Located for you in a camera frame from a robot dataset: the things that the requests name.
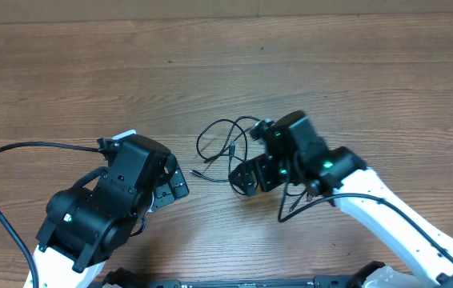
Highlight black usb cable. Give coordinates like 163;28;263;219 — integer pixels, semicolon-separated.
189;115;263;196

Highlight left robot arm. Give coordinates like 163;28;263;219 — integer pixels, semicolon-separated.
25;130;189;287

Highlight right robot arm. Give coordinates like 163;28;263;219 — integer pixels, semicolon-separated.
228;110;453;287

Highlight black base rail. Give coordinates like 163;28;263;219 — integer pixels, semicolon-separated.
94;262;411;288

